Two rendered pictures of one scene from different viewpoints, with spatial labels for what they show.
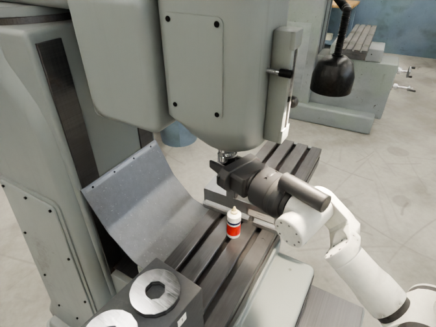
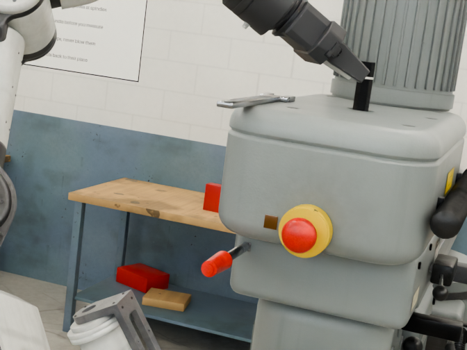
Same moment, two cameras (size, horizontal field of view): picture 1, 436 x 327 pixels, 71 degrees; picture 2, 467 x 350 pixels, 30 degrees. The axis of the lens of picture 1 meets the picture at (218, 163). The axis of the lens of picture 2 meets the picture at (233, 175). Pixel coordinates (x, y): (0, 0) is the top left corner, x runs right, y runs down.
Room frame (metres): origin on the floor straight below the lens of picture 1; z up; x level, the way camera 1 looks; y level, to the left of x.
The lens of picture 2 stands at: (0.20, -1.16, 1.98)
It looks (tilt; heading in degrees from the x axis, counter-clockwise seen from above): 10 degrees down; 79
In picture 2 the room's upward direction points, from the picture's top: 7 degrees clockwise
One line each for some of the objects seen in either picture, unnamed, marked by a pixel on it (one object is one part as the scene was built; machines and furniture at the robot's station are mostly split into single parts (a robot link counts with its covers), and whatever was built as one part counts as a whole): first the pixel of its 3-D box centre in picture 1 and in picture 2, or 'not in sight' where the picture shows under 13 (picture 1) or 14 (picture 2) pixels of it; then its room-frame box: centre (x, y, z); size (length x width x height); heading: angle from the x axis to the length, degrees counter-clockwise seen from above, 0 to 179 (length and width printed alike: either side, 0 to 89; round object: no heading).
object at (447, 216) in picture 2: not in sight; (459, 196); (0.75, -0.06, 1.79); 0.45 x 0.04 x 0.04; 60
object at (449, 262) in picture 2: not in sight; (438, 276); (0.75, -0.03, 1.66); 0.12 x 0.04 x 0.04; 60
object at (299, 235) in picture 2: not in sight; (300, 234); (0.48, -0.24, 1.76); 0.04 x 0.03 x 0.04; 150
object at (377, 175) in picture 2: not in sight; (354, 165); (0.61, -0.01, 1.81); 0.47 x 0.26 x 0.16; 60
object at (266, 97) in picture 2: not in sight; (256, 100); (0.44, -0.11, 1.89); 0.24 x 0.04 x 0.01; 62
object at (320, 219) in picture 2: not in sight; (305, 230); (0.49, -0.22, 1.76); 0.06 x 0.02 x 0.06; 150
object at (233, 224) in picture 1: (233, 220); not in sight; (0.63, -0.05, 1.01); 0.04 x 0.04 x 0.11
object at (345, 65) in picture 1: (333, 72); not in sight; (0.54, -0.20, 1.48); 0.07 x 0.07 x 0.06
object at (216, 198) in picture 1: (260, 196); not in sight; (0.74, -0.13, 1.01); 0.35 x 0.15 x 0.11; 62
